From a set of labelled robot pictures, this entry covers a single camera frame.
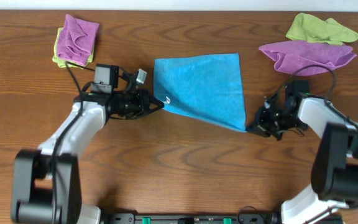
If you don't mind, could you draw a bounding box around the blue microfibre cloth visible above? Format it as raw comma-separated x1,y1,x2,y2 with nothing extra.
153,53,246,133

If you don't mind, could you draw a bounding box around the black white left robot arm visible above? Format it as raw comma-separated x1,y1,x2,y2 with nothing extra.
10,63,164,224

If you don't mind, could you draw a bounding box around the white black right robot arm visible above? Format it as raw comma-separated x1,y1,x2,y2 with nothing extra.
239,80,358,223

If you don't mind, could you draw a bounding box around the crumpled purple cloth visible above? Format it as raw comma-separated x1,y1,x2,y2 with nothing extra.
259,40,357,76

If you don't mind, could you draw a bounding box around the folded green cloth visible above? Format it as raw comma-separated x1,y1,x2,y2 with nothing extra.
52,27,95,70

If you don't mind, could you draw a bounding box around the folded purple cloth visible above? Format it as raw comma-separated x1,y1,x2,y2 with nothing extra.
56,14,99,65

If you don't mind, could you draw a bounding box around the crumpled green cloth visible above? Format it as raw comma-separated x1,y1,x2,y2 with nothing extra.
286,13,358,45

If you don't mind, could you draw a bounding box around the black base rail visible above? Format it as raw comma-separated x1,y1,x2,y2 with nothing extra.
99,207,282,224

